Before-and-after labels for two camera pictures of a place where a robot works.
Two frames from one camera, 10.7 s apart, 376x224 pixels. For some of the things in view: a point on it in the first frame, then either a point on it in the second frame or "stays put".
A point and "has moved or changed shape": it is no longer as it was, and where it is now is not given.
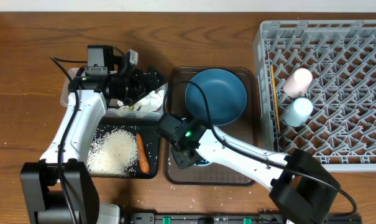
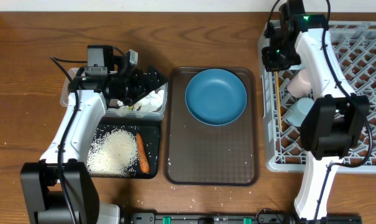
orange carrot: [145, 163] stays put
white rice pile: [113, 153] stays put
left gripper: [146, 88] stays put
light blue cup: [298, 112] stays put
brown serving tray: [243, 130] stays put
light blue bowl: [203, 164] -> [299, 67]
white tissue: [151, 102] stays put
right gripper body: [181, 162] -> [279, 56]
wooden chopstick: [276, 107] has moved or changed shape
